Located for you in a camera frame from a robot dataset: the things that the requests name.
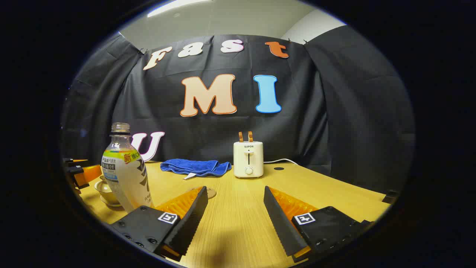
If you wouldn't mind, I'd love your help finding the cream teacup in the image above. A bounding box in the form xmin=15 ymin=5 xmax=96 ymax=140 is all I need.
xmin=94 ymin=181 xmax=121 ymax=203

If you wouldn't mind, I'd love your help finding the blue towel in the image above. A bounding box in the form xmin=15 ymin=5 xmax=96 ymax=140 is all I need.
xmin=160 ymin=159 xmax=232 ymax=180

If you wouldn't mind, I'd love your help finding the white power cable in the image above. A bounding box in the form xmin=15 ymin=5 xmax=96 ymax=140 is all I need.
xmin=263 ymin=159 xmax=300 ymax=166

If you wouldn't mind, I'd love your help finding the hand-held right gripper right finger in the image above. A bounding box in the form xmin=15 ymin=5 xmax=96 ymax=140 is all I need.
xmin=263 ymin=186 xmax=372 ymax=263

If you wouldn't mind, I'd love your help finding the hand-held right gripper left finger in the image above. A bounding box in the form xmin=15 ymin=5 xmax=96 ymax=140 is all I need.
xmin=110 ymin=186 xmax=209 ymax=261

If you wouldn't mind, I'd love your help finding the clear labelled water bottle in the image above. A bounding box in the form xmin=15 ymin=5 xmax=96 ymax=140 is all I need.
xmin=101 ymin=123 xmax=154 ymax=213

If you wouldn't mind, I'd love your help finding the black backdrop cloth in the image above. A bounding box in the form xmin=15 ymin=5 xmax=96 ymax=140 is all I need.
xmin=61 ymin=24 xmax=415 ymax=194

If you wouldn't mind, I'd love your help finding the cream toaster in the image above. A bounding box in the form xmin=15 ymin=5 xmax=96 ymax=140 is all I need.
xmin=234 ymin=141 xmax=264 ymax=178

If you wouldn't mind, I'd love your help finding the round cork coaster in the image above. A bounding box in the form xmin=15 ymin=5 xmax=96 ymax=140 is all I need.
xmin=192 ymin=187 xmax=217 ymax=200

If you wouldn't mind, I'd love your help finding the cream saucer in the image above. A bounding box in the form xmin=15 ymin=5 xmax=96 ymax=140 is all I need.
xmin=100 ymin=195 xmax=123 ymax=207

